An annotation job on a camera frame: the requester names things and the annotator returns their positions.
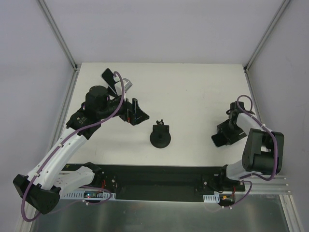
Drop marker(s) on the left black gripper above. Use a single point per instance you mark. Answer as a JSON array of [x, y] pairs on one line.
[[130, 111]]

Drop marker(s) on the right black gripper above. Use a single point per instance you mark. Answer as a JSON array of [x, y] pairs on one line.
[[227, 133]]

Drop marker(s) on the black smartphone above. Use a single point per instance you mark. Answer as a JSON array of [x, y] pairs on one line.
[[219, 140], [108, 77]]

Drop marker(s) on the black round-base clamp phone stand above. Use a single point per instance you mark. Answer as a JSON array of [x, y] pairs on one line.
[[160, 136]]

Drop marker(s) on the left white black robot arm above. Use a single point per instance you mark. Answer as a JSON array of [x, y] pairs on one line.
[[42, 188]]

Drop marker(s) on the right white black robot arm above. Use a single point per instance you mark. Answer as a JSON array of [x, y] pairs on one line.
[[263, 152]]

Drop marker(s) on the right white slotted cable duct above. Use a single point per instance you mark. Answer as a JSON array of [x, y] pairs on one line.
[[215, 198]]

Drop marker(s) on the white slotted cable duct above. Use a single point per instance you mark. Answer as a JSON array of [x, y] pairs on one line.
[[215, 198], [88, 195]]

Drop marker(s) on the front aluminium rail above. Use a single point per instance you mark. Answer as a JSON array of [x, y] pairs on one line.
[[279, 185]]

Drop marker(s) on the left white slotted cable duct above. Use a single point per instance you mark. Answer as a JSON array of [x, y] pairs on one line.
[[88, 195]]

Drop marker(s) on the left aluminium frame post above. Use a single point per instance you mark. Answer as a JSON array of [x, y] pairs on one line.
[[57, 33]]

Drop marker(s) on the aluminium frame post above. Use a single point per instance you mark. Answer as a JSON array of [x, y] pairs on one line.
[[57, 33], [267, 33]]

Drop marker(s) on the right aluminium frame post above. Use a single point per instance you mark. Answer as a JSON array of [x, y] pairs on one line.
[[267, 33]]

